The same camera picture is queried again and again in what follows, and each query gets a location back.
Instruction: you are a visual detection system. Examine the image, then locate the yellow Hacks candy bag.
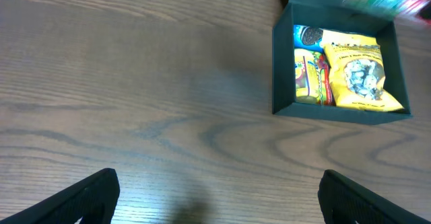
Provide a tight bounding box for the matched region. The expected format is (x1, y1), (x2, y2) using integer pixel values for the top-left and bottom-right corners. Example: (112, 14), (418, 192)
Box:
(320, 30), (403, 112)

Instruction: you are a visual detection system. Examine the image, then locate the yellow Mentos bottle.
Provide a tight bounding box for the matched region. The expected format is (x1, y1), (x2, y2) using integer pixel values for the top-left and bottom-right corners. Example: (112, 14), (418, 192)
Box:
(294, 48), (321, 104)

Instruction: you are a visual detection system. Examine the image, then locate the blue Oreo cookie pack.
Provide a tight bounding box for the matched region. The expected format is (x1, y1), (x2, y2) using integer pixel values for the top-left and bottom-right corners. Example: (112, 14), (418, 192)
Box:
(293, 25), (324, 52)

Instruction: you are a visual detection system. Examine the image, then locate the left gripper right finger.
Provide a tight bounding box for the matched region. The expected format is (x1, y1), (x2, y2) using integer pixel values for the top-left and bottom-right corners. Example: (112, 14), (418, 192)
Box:
(318, 170), (430, 224)

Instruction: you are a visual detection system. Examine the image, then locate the Haribo gummy candy bag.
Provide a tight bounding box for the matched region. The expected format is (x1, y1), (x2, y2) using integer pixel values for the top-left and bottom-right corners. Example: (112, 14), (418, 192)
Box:
(312, 51), (333, 106)

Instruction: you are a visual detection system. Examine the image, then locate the black gift box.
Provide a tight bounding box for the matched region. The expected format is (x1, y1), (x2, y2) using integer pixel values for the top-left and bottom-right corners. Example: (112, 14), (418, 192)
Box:
(272, 0), (412, 125)

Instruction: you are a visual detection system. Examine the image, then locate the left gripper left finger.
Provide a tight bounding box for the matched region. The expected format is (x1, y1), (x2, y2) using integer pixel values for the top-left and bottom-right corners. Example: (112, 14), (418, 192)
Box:
(1, 168), (120, 224)

